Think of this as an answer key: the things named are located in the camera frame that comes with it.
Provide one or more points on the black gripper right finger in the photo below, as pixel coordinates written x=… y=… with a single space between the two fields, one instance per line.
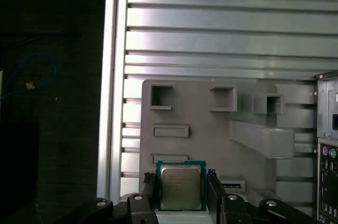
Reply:
x=221 y=208

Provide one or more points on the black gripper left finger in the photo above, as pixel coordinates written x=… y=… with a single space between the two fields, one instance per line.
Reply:
x=137 y=208

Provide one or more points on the CPU with silver top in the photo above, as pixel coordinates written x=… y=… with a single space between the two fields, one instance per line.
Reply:
x=180 y=187

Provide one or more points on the grey parts rack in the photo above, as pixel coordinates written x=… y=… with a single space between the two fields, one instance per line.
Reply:
x=211 y=139

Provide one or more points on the black PC case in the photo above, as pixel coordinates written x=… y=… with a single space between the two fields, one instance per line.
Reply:
x=323 y=107

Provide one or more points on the small orange scrap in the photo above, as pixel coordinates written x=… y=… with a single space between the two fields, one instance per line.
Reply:
x=29 y=85

